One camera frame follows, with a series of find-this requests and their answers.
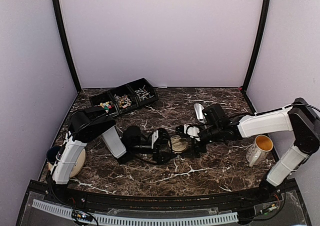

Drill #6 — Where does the white jar lid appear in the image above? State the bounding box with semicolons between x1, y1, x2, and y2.
169;134;188;153

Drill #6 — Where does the metal scoop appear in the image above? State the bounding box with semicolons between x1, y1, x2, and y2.
193;103;207;124

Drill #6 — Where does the black three-compartment candy tray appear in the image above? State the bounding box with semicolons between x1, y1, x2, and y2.
89;78;159;117

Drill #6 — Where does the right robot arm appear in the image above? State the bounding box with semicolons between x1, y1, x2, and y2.
181;98;320;203

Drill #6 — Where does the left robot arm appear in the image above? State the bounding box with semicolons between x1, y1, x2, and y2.
47;107;176;204

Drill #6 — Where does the pile of small stick candies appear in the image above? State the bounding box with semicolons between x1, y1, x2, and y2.
134;88;153;101

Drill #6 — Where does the pile of star candies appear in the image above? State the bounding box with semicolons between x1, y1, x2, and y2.
100;101;113;112

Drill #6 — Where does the pile of swirl lollipops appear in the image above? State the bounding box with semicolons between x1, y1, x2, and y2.
114;94;132;109

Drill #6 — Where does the white mug yellow inside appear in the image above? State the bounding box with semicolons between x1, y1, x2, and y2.
246;135;274;167

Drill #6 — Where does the cream floral plate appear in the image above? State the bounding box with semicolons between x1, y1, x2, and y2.
48;149;87;178

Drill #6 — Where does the dark blue mug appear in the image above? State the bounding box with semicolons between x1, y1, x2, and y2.
46;146;61;165

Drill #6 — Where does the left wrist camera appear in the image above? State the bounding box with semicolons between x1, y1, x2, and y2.
121;126;141;149

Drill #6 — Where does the black front rail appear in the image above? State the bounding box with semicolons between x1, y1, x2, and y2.
27;180;276;211

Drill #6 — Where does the right black frame post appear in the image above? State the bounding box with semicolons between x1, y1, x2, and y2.
240;0;270;94

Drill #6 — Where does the black frame post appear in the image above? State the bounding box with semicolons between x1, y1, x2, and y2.
52;0;82;93
240;0;270;94

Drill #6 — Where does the left black frame post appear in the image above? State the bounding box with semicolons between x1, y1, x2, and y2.
52;0;82;93

